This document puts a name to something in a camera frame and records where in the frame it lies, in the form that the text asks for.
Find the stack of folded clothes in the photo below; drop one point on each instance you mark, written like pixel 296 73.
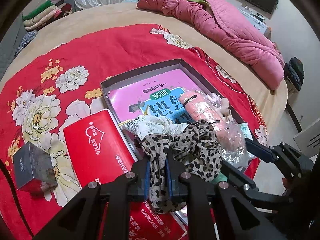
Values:
pixel 45 12

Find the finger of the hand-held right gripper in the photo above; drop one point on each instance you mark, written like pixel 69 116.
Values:
pixel 260 150
pixel 237 177

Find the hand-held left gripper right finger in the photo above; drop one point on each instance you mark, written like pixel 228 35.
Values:
pixel 168 177

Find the white desk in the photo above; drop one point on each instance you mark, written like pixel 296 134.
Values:
pixel 255 22

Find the small teal tissue pack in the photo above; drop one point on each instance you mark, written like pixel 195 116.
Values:
pixel 220 177

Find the red floral blanket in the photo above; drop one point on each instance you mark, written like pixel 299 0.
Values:
pixel 100 50

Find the red tissue pack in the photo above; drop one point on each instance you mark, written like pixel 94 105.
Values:
pixel 100 140

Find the blue patterned cloth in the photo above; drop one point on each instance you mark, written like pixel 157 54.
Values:
pixel 26 40

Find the leopard print scarf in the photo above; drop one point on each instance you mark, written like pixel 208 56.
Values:
pixel 195 145

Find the dark bag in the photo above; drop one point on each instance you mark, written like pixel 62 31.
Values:
pixel 296 71

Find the large teal tissue pack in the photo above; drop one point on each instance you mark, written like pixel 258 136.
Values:
pixel 243 130

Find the pink quilt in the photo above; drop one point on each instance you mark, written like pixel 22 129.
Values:
pixel 237 37

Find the white cabinet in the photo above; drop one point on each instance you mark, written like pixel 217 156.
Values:
pixel 307 137

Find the beige bed blanket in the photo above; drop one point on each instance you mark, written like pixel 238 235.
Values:
pixel 125 15

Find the white rabbit plush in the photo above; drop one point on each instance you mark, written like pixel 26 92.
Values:
pixel 225 105

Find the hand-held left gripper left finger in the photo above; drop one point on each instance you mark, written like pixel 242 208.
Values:
pixel 147 177

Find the pink book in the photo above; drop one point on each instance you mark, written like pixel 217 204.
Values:
pixel 160 90

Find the black box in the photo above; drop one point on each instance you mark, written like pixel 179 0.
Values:
pixel 27 165

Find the pink towel packet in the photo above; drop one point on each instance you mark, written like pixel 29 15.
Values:
pixel 197 107

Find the dark shallow box tray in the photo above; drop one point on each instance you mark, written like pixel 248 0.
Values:
pixel 142 76

